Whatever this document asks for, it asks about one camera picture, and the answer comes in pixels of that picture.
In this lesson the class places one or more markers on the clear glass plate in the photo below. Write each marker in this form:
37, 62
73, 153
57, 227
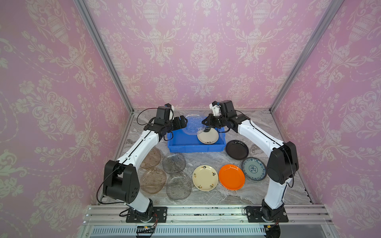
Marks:
194, 124

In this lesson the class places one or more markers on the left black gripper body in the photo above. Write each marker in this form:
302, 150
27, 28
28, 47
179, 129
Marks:
169, 125

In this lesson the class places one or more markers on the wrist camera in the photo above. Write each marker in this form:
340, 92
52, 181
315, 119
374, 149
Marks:
215, 107
171, 115

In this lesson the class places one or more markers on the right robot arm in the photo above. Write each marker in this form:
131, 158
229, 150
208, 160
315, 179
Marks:
282, 156

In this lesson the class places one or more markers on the cream plate with black patch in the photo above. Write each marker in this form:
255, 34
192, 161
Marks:
208, 136

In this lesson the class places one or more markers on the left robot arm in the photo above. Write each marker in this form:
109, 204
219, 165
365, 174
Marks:
121, 181

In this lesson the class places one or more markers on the brown glass plate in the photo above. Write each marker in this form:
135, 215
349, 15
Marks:
153, 180
152, 159

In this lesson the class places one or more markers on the blue floral patterned plate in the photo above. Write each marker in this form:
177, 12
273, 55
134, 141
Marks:
254, 169

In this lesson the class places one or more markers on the orange round plate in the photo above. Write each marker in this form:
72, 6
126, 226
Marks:
231, 177

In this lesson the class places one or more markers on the cream plate with flowers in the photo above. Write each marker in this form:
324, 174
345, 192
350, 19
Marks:
205, 178

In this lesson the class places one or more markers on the aluminium front rail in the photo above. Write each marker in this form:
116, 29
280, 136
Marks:
217, 221

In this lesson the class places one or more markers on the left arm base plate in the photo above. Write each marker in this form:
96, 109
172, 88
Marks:
153, 214

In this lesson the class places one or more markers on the grey glass plate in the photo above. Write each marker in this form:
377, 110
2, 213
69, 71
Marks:
179, 186
174, 163

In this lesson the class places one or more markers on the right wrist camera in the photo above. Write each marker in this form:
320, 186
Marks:
215, 107

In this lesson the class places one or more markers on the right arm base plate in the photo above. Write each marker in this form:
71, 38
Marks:
257, 214

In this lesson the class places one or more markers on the grey glass plate lower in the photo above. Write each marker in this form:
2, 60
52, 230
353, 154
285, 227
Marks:
179, 186

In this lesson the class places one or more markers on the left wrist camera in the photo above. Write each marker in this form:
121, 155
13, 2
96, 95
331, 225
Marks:
171, 115

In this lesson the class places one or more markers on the blue plastic bin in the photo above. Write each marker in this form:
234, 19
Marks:
183, 143

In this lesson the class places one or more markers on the grey glass plate upper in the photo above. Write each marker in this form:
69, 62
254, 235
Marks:
174, 163

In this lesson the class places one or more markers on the black round plate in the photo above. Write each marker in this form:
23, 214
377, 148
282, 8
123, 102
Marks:
237, 150

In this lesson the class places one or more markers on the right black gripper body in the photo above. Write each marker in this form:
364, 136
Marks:
222, 122

